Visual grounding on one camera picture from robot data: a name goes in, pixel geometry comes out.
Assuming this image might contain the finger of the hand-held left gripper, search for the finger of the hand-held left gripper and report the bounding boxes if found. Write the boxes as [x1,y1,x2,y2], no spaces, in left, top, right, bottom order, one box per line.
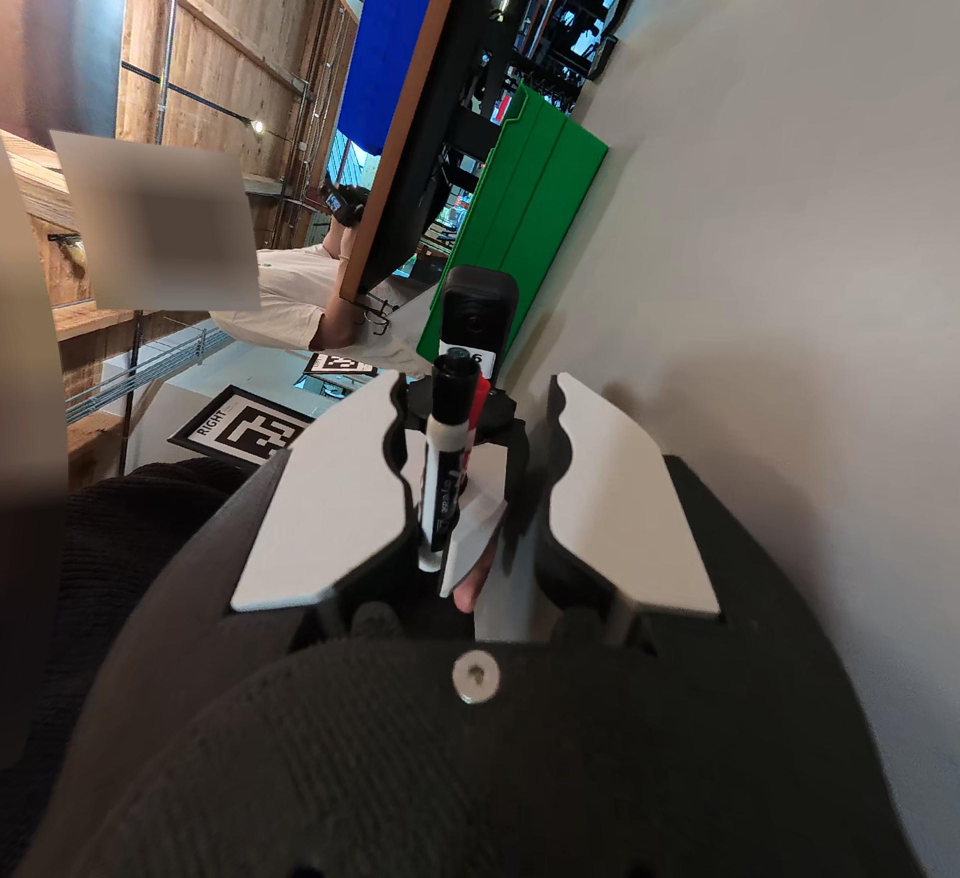
[437,439,511,599]
[396,434,431,521]

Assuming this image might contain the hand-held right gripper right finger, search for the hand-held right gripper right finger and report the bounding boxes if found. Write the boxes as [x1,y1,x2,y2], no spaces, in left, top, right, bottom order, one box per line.
[546,372,721,617]

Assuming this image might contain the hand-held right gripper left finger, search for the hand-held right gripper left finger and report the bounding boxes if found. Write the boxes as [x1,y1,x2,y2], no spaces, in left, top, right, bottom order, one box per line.
[230,370,421,613]

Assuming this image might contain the black dry erase marker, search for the black dry erase marker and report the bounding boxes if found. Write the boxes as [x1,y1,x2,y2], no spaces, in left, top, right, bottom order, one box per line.
[418,355,483,573]

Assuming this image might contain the red dry erase marker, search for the red dry erase marker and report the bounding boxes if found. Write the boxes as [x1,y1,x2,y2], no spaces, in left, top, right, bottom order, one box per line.
[457,377,495,497]

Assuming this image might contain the person's left hand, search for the person's left hand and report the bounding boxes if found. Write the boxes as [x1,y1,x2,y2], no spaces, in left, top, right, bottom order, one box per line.
[452,541,500,613]

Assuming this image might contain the large printed tag board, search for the large printed tag board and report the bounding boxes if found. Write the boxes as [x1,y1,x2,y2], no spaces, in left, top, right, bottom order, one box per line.
[168,385,316,467]

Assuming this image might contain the small printed tag board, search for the small printed tag board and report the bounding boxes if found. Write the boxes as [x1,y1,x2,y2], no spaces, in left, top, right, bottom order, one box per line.
[303,352,380,378]

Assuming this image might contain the brown edged table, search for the brown edged table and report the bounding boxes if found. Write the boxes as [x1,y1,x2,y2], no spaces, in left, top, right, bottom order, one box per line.
[339,0,549,302]

